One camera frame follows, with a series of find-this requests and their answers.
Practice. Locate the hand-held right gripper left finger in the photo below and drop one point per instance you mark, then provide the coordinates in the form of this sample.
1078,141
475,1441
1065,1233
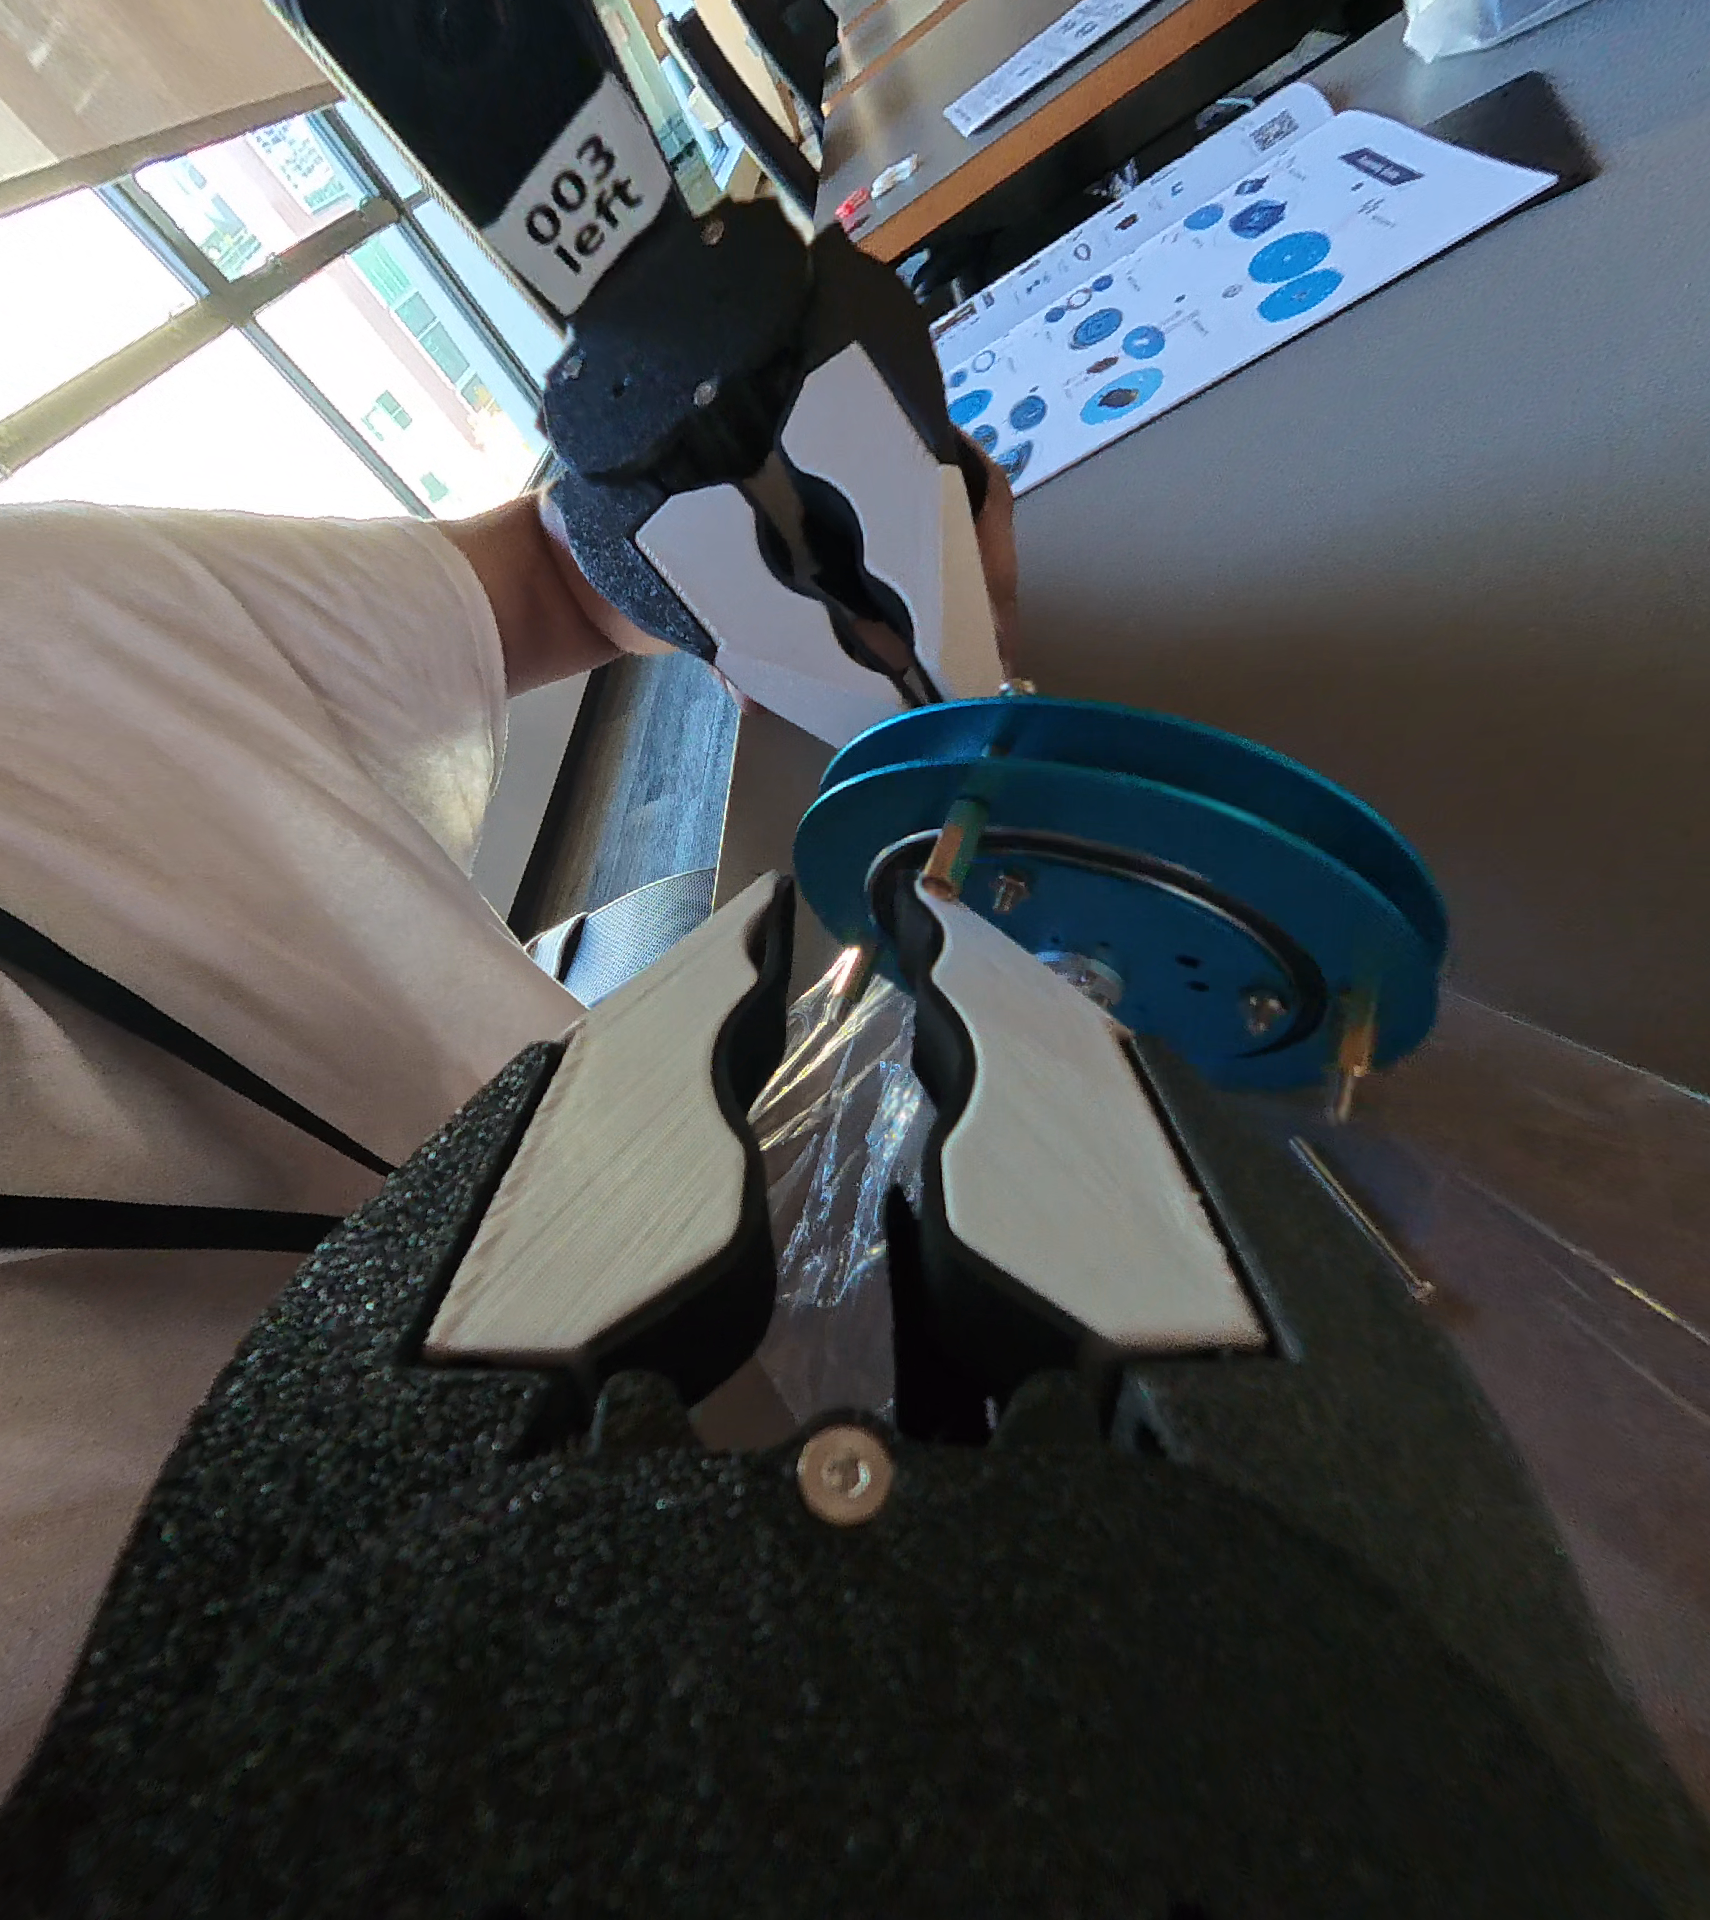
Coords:
600,1184

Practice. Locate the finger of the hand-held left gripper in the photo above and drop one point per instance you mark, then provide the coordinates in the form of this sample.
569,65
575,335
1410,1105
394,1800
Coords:
901,465
734,601

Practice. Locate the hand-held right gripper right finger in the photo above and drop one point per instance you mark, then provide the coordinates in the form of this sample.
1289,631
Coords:
1065,1170

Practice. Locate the brass standoff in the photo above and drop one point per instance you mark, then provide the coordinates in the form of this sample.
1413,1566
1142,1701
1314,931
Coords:
1352,1073
952,855

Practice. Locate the blue round metal turntable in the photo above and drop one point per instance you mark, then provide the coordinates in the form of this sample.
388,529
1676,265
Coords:
1244,841

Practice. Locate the person's left hand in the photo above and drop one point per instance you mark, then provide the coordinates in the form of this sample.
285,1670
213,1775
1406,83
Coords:
1003,585

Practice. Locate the grey office chair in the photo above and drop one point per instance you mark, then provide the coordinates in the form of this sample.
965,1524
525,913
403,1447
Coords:
630,938

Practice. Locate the long metal screw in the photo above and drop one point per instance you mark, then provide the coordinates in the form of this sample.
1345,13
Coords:
1365,1223

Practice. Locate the white paper sheet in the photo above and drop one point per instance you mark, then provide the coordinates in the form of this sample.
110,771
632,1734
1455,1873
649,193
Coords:
1080,61

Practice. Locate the white instruction sheet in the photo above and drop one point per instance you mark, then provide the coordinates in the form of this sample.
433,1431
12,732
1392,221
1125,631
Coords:
1320,225

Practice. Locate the large window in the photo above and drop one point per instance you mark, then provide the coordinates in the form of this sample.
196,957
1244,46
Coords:
121,361

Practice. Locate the large clear plastic bag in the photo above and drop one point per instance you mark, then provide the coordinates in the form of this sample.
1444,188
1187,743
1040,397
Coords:
1621,1290

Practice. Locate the beige roller blind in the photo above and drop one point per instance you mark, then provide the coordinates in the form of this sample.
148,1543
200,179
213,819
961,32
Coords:
75,90

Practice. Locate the black board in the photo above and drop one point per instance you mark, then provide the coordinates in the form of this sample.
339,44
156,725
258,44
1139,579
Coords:
1538,120

